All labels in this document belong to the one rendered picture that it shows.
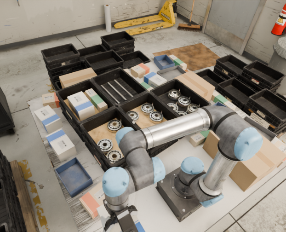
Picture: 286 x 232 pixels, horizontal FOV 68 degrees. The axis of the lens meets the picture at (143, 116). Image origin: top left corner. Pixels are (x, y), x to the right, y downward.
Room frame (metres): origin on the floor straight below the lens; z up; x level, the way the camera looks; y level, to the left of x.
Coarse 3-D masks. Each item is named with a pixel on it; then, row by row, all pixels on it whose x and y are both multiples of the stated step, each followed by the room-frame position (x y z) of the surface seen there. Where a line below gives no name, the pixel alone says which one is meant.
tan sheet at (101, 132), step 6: (102, 126) 0.99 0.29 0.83; (90, 132) 0.93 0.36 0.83; (96, 132) 0.93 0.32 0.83; (102, 132) 0.93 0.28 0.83; (108, 132) 0.94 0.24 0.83; (96, 138) 0.88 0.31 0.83; (102, 138) 0.88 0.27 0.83; (108, 138) 0.89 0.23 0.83; (114, 138) 0.89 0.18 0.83; (114, 144) 0.84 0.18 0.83; (120, 150) 0.80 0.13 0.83
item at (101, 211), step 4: (100, 208) 0.31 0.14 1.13; (104, 208) 0.31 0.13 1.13; (100, 212) 0.29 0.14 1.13; (104, 212) 0.30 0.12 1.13; (100, 216) 0.28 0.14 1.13; (104, 216) 0.28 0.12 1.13; (132, 216) 0.29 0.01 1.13; (136, 216) 0.29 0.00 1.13; (136, 220) 0.27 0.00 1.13; (116, 224) 0.25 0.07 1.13; (136, 224) 0.26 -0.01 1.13; (140, 224) 0.26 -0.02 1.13; (112, 228) 0.24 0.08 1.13; (116, 228) 0.24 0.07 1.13; (140, 228) 0.25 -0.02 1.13
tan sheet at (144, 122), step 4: (136, 108) 1.20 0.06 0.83; (140, 108) 1.20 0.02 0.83; (140, 112) 1.16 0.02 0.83; (140, 116) 1.11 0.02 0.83; (144, 116) 1.12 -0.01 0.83; (148, 116) 1.12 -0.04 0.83; (140, 120) 1.08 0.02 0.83; (144, 120) 1.08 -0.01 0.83; (148, 120) 1.08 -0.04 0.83; (164, 120) 1.09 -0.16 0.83; (140, 124) 1.03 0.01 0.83; (144, 124) 1.04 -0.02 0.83; (148, 124) 1.04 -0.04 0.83; (152, 124) 1.04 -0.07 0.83
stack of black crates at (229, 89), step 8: (232, 80) 2.21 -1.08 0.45; (224, 88) 2.12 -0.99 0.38; (232, 88) 2.13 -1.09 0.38; (240, 88) 2.10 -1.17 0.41; (248, 88) 2.03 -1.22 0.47; (224, 96) 1.94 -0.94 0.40; (232, 96) 1.86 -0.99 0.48; (240, 96) 1.99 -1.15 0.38; (248, 96) 2.00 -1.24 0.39; (240, 104) 1.77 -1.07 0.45
